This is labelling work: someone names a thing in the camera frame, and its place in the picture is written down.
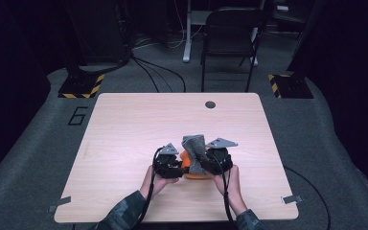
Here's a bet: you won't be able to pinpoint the orange plush toy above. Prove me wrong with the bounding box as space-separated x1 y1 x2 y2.
179 149 214 180

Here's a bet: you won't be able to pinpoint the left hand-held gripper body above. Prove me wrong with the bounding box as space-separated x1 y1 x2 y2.
152 143 180 179

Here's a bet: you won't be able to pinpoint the left hand-held gripper cable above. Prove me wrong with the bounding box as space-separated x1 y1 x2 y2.
133 147 166 230

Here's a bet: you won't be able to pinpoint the grey knitted cloth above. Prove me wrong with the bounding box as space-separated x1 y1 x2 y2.
181 133 210 176

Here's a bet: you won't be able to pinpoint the black folding chair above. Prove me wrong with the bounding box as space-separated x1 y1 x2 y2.
200 7 266 94

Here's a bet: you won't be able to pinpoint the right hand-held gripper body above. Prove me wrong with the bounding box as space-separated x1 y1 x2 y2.
205 137 239 176

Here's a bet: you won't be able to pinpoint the white floor cables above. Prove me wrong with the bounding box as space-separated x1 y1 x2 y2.
133 0 205 51

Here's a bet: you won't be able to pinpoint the white desk frame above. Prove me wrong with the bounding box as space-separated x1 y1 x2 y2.
182 0 266 67

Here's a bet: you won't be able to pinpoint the black equipment cabinet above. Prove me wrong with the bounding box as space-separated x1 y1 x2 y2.
65 0 132 66

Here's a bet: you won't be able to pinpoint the thin black floor cable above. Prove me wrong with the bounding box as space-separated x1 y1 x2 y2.
283 165 332 230

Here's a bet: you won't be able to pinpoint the black yellow striped base plate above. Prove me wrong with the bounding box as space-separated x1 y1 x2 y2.
267 74 314 100
57 74 105 100

